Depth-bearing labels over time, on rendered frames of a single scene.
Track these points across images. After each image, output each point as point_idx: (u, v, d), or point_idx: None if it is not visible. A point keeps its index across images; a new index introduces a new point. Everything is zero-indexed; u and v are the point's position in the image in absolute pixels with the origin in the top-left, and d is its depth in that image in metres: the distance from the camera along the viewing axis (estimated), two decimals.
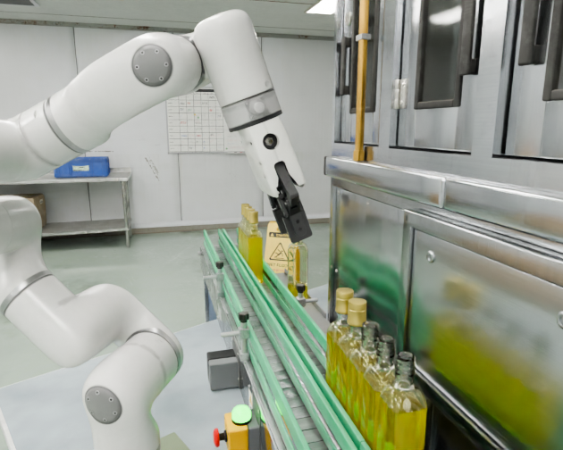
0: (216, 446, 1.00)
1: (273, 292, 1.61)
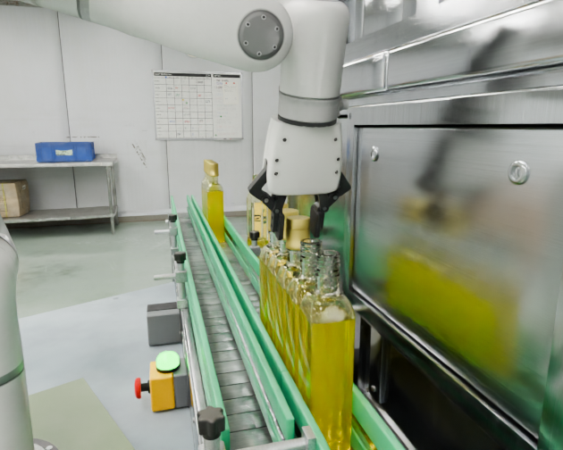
0: (137, 397, 0.86)
1: (231, 248, 1.47)
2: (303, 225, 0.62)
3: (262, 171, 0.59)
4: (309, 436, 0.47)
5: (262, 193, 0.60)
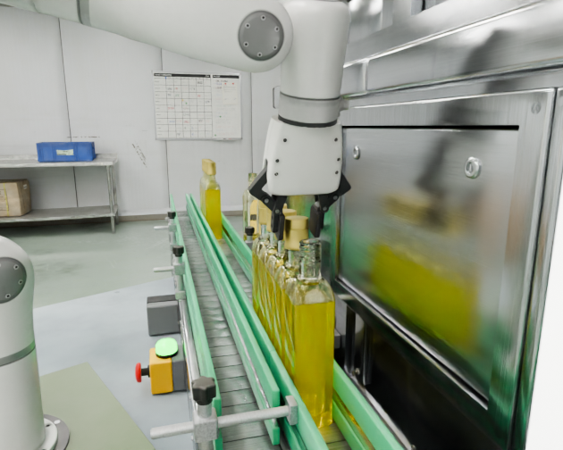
0: (138, 381, 0.91)
1: (229, 245, 1.52)
2: None
3: (262, 171, 0.59)
4: (291, 404, 0.53)
5: (262, 193, 0.60)
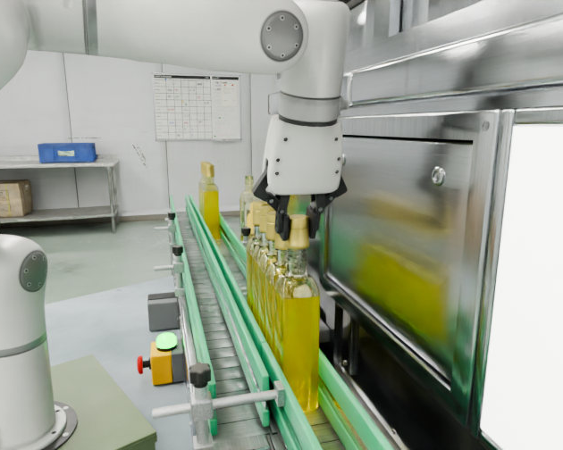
0: (139, 372, 0.97)
1: (226, 245, 1.58)
2: None
3: (264, 173, 0.59)
4: (279, 387, 0.59)
5: (266, 194, 0.60)
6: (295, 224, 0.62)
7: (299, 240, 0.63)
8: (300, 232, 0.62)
